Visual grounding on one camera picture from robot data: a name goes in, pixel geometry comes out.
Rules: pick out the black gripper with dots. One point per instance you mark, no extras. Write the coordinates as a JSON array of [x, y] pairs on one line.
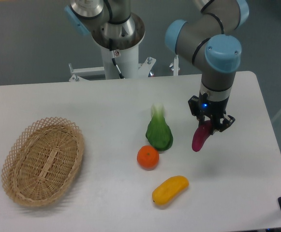
[[201, 107]]

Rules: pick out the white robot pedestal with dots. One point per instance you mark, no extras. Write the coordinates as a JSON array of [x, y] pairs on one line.
[[119, 46]]

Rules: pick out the purple sweet potato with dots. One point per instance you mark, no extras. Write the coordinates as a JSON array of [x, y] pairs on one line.
[[201, 135]]

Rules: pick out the yellow mango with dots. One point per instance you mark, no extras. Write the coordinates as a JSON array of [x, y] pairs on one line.
[[169, 189]]

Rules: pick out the green bok choy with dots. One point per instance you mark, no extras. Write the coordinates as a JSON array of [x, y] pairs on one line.
[[158, 132]]

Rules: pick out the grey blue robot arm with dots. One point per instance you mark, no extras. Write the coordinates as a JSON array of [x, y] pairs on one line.
[[206, 44]]

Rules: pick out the orange tangerine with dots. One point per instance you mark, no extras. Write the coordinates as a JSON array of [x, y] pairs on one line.
[[148, 157]]

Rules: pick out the woven wicker basket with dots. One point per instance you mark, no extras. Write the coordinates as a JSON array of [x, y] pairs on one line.
[[43, 162]]

